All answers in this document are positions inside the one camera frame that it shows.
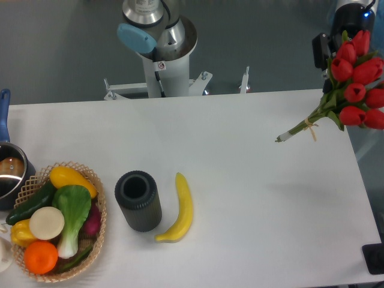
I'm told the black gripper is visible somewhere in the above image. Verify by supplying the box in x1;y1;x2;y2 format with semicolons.
311;33;340;93

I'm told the red tulip bouquet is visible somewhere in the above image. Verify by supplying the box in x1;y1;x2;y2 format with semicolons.
275;30;383;143

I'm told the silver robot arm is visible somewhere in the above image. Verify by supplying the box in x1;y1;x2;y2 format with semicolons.
312;1;379;94

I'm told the yellow banana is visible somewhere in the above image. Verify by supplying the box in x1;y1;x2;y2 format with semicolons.
154;172;194;242

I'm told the black device at edge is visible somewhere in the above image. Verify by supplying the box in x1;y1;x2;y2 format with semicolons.
362;243;383;275

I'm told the dark grey ribbed vase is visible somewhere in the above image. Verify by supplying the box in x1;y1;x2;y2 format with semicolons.
115;170;162;232

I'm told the woven wicker basket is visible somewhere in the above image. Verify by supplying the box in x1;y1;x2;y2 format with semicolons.
11;161;107;283

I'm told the green bok choy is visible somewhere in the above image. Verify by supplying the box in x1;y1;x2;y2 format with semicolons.
52;185;91;259

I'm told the yellow squash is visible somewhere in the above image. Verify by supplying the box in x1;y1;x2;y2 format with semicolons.
49;166;98;199

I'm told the purple red onion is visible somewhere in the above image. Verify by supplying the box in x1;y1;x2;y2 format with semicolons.
83;202;101;236

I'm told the green chili pepper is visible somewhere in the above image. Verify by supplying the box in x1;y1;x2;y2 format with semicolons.
56;245;93;274

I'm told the green cucumber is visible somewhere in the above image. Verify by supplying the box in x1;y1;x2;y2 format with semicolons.
5;180;57;226

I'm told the white round radish slice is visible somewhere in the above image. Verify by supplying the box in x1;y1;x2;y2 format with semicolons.
29;206;65;240

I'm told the orange fruit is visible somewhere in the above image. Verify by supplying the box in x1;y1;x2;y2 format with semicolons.
23;241;58;274

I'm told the yellow bell pepper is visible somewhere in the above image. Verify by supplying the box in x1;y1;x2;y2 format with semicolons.
11;219;38;248

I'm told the white ceramic object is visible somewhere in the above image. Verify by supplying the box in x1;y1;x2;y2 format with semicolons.
0;224;13;272

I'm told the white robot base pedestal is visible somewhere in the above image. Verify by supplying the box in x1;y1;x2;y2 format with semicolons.
104;1;212;100

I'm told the blue handled saucepan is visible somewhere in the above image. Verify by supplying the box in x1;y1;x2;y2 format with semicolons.
1;89;35;211

